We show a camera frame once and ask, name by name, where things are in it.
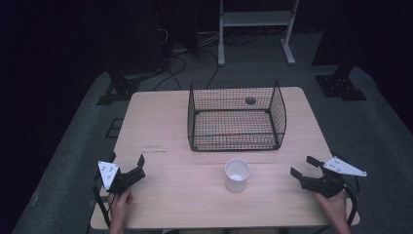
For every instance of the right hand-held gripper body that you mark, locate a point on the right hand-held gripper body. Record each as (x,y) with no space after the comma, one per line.
(326,185)

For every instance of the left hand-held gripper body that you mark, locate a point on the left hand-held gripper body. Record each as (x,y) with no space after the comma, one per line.
(108,172)

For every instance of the person's right hand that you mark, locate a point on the person's right hand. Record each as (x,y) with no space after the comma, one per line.
(334,208)

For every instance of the person's left hand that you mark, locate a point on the person's left hand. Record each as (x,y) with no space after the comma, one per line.
(120,201)

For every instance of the white cup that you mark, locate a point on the white cup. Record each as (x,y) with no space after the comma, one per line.
(237,177)

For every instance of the black stand base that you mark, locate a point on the black stand base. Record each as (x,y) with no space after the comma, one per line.
(341,85)
(118,91)

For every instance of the dark round disc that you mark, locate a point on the dark round disc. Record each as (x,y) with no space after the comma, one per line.
(250,100)

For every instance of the black rectangular floor frame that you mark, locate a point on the black rectangular floor frame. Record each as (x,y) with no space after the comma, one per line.
(114,128)

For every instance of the white metal stand frame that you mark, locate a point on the white metal stand frame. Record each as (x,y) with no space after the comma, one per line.
(256,18)

